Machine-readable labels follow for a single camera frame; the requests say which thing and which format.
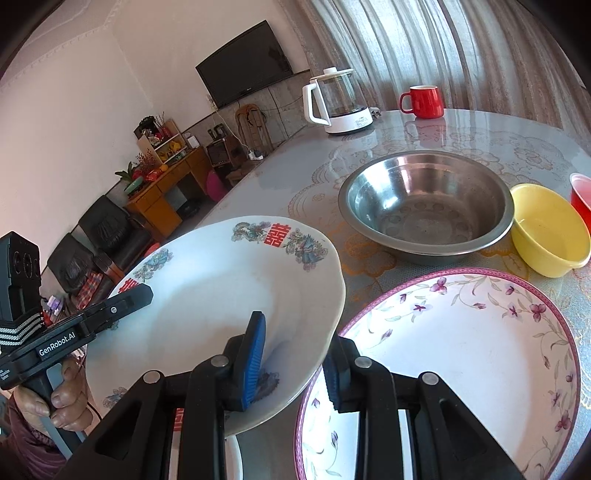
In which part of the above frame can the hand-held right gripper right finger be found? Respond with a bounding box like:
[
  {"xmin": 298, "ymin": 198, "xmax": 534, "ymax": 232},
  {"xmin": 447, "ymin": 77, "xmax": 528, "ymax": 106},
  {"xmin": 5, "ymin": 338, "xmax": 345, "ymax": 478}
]
[{"xmin": 323, "ymin": 337, "xmax": 527, "ymax": 480}]

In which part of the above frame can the person's left forearm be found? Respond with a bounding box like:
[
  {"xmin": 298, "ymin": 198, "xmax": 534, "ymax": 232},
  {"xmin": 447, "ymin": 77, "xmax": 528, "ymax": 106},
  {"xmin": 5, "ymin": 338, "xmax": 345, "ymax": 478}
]
[{"xmin": 0, "ymin": 392, "xmax": 70, "ymax": 480}]

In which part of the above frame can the stainless steel bowl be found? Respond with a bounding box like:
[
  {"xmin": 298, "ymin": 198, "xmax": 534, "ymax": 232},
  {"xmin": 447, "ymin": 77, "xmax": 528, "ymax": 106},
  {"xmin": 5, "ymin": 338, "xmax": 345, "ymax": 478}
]
[{"xmin": 337, "ymin": 150, "xmax": 515, "ymax": 265}]

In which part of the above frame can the pink-rimmed floral plate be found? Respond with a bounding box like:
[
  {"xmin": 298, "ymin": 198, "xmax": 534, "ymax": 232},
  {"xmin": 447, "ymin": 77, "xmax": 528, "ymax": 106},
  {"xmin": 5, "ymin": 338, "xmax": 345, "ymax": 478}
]
[{"xmin": 294, "ymin": 268, "xmax": 581, "ymax": 480}]

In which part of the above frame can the red mug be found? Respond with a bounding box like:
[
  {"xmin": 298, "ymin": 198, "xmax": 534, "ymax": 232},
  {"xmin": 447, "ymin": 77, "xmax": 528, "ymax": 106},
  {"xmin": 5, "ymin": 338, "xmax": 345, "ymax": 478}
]
[{"xmin": 399, "ymin": 85, "xmax": 446, "ymax": 119}]

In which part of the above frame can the wooden shrine cabinet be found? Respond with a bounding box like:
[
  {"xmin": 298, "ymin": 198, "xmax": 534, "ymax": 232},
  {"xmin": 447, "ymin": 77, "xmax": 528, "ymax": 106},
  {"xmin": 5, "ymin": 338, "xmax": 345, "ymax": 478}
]
[{"xmin": 134, "ymin": 115, "xmax": 188, "ymax": 164}]

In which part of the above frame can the black wall television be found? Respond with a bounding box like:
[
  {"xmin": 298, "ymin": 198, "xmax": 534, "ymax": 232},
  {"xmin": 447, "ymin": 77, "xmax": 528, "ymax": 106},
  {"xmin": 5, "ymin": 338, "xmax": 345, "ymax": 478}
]
[{"xmin": 195, "ymin": 20, "xmax": 294, "ymax": 110}]

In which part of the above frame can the beige curtain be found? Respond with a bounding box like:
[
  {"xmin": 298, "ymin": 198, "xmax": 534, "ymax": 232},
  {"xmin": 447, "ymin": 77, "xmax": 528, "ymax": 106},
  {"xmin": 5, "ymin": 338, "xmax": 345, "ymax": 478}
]
[{"xmin": 295, "ymin": 0, "xmax": 591, "ymax": 134}]

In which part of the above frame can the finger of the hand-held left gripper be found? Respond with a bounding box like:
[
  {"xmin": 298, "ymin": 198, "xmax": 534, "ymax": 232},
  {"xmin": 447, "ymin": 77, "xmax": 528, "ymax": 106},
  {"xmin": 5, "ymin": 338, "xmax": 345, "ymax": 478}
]
[{"xmin": 76, "ymin": 283, "xmax": 154, "ymax": 340}]

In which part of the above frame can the wooden chair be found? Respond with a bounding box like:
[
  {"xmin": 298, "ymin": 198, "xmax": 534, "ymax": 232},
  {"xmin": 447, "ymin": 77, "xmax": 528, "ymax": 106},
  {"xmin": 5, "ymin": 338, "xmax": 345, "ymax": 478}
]
[{"xmin": 235, "ymin": 104, "xmax": 273, "ymax": 153}]

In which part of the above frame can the plaid cloth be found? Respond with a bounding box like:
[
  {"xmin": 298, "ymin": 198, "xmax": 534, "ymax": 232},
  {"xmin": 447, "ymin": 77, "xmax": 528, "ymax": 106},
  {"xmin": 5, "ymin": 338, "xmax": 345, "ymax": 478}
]
[{"xmin": 76, "ymin": 272, "xmax": 105, "ymax": 310}]

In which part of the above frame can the small red cup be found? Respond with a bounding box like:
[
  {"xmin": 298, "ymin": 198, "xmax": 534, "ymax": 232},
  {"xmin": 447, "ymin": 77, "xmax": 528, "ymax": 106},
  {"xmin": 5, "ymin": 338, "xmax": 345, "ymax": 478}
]
[{"xmin": 569, "ymin": 172, "xmax": 591, "ymax": 217}]

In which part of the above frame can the black speaker box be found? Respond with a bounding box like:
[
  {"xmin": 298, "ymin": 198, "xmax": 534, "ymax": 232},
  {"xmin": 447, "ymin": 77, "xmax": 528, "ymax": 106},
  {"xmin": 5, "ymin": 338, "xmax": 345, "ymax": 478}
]
[{"xmin": 206, "ymin": 136, "xmax": 241, "ymax": 169}]

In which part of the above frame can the pink bag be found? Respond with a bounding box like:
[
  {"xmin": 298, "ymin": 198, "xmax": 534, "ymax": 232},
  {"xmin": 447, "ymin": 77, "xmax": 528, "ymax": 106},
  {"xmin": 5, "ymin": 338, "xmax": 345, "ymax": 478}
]
[{"xmin": 206, "ymin": 170, "xmax": 227, "ymax": 201}]

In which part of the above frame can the orange wooden desk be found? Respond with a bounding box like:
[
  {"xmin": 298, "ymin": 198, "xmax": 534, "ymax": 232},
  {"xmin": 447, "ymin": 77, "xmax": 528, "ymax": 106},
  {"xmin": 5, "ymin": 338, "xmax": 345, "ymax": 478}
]
[{"xmin": 126, "ymin": 147, "xmax": 215, "ymax": 236}]

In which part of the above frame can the person's left hand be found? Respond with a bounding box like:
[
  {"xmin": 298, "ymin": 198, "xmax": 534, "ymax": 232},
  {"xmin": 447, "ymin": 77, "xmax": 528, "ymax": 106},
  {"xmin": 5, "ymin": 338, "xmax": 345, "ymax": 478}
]
[{"xmin": 48, "ymin": 357, "xmax": 95, "ymax": 432}]

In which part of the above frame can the white glass kettle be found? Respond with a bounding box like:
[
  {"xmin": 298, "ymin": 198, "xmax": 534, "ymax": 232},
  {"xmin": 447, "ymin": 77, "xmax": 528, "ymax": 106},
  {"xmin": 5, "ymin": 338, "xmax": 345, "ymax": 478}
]
[{"xmin": 302, "ymin": 67, "xmax": 376, "ymax": 136}]

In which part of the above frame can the yellow bowl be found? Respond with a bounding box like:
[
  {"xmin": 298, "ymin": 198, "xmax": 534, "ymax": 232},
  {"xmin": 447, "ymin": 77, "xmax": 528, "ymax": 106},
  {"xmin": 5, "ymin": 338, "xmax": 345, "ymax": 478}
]
[{"xmin": 510, "ymin": 183, "xmax": 591, "ymax": 278}]

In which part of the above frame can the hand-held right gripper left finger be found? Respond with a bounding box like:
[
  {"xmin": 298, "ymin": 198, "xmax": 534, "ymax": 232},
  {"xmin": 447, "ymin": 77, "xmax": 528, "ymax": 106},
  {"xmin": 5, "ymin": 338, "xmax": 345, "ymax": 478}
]
[{"xmin": 68, "ymin": 311, "xmax": 267, "ymax": 480}]

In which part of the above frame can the black leather sofa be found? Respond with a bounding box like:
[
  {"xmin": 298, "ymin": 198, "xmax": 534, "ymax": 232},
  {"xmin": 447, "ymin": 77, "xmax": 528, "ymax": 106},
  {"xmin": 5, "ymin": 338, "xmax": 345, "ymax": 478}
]
[{"xmin": 46, "ymin": 195, "xmax": 153, "ymax": 296}]

